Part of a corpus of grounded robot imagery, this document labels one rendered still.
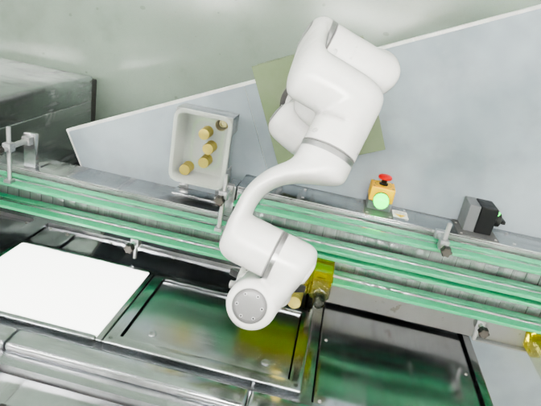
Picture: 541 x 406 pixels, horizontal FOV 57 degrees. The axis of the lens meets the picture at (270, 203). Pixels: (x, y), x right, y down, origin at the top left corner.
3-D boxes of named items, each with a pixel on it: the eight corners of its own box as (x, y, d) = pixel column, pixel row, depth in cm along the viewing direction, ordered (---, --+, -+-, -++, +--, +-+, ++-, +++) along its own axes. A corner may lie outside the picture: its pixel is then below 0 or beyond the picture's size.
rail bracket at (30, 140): (36, 164, 162) (-11, 186, 141) (36, 114, 156) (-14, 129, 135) (50, 167, 161) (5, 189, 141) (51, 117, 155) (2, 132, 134)
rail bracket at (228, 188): (220, 219, 147) (208, 237, 135) (227, 166, 140) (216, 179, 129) (229, 221, 146) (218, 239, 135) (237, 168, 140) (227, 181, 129)
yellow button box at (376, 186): (365, 199, 151) (365, 208, 144) (371, 176, 148) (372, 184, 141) (388, 204, 150) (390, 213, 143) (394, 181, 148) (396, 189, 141)
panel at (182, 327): (21, 246, 150) (-69, 307, 119) (21, 238, 149) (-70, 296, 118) (311, 317, 142) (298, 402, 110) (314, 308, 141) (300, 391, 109)
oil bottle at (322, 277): (313, 263, 147) (306, 300, 127) (317, 246, 145) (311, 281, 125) (332, 267, 146) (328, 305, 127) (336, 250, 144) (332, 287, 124)
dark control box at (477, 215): (456, 219, 148) (461, 229, 141) (464, 194, 145) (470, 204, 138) (484, 225, 148) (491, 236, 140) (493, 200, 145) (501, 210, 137)
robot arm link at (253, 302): (262, 222, 69) (323, 253, 68) (269, 219, 79) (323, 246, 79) (214, 318, 70) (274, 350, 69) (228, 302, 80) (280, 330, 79)
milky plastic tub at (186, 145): (176, 171, 158) (167, 180, 150) (184, 101, 150) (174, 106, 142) (229, 183, 156) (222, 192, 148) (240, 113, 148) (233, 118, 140)
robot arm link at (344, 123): (326, 169, 87) (251, 127, 84) (378, 64, 89) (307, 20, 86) (363, 163, 71) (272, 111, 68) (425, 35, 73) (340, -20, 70)
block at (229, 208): (226, 205, 152) (220, 213, 146) (230, 176, 149) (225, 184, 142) (237, 208, 152) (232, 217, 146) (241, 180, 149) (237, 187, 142)
